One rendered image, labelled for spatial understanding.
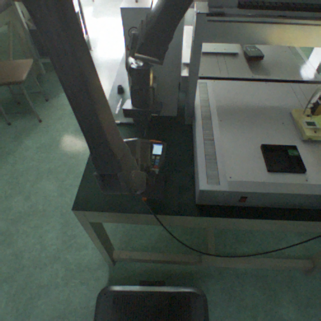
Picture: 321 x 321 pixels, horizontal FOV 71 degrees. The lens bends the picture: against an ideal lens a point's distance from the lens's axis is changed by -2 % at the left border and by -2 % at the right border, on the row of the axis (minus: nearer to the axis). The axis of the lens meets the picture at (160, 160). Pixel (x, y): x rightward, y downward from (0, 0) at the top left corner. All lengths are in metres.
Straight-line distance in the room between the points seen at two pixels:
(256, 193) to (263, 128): 0.31
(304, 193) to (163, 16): 0.66
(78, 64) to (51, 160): 1.78
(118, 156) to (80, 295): 1.23
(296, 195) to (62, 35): 0.77
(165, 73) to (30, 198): 1.39
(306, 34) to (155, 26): 0.59
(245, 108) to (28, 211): 1.57
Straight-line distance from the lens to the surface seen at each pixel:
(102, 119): 0.41
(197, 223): 0.87
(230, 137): 0.93
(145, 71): 0.59
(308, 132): 1.01
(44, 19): 0.40
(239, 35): 0.91
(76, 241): 1.67
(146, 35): 0.55
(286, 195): 0.84
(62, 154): 2.13
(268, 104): 1.15
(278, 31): 0.94
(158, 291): 1.24
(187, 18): 2.30
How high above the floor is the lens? 1.48
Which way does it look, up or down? 51 degrees down
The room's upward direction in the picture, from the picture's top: straight up
